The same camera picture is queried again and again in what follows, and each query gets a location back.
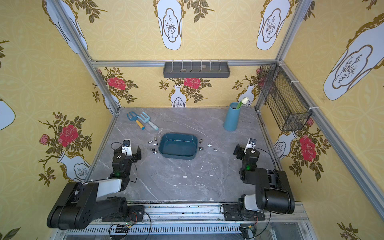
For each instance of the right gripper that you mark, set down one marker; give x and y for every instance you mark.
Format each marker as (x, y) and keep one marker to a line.
(237, 151)

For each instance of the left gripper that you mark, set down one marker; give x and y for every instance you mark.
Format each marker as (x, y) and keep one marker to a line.
(138, 153)

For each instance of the teal storage box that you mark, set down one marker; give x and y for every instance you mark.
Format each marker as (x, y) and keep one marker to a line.
(178, 146)

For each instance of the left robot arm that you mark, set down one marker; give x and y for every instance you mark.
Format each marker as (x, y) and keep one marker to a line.
(81, 203)

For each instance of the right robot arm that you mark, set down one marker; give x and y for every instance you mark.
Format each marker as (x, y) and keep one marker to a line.
(272, 190)

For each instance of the teal vase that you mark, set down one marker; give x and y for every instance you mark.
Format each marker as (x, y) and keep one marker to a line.
(232, 117)

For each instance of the light blue toy fork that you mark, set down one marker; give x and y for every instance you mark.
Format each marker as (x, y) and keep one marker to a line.
(145, 118)

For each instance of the white tulip flower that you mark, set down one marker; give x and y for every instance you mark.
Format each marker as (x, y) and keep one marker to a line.
(243, 102)

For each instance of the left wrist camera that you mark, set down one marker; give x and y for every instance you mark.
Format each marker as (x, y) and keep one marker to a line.
(127, 148)

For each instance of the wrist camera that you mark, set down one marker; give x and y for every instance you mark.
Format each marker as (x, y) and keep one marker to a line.
(127, 148)
(251, 143)

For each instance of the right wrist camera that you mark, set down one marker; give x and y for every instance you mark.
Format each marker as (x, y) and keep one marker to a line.
(251, 143)

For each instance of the blue toy shovel yellow handle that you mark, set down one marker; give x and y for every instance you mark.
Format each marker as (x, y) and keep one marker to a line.
(132, 116)

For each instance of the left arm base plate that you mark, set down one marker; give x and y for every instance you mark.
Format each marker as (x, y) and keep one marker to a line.
(135, 213)

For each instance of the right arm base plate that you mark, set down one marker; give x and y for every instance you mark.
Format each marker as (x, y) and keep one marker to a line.
(234, 213)

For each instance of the black wire mesh basket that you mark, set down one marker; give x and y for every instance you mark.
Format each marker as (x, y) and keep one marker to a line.
(288, 106)

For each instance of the grey wall shelf tray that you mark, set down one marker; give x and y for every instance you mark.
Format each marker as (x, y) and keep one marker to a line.
(196, 69)

